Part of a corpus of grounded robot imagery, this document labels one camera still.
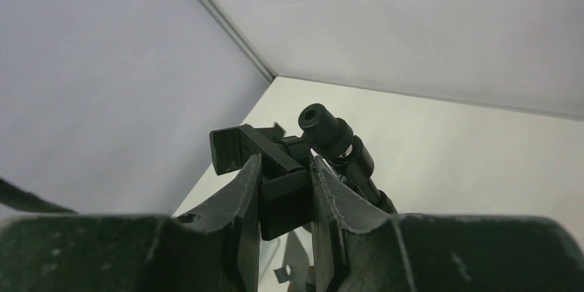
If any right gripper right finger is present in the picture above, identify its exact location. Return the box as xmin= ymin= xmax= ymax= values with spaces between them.
xmin=311 ymin=157 xmax=583 ymax=291

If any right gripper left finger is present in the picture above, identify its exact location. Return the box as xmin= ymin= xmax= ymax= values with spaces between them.
xmin=1 ymin=154 xmax=262 ymax=291

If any black phone stand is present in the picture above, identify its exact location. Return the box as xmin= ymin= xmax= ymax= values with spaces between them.
xmin=209 ymin=103 xmax=396 ymax=240

